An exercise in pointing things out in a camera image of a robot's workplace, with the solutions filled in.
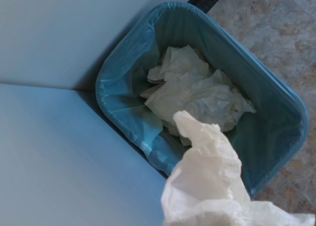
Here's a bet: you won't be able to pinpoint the white tissue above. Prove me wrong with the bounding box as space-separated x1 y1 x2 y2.
160 110 316 226

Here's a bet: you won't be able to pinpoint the crumpled tissues in bin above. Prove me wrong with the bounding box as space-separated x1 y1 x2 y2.
139 44 257 147

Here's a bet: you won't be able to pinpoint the blue plastic bin liner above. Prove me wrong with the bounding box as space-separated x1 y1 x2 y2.
95 1 309 190

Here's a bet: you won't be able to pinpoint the blue trash bin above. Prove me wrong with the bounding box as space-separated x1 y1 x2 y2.
95 1 310 200

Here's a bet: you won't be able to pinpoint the white cabinet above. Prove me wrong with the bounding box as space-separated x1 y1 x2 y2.
0 0 196 226

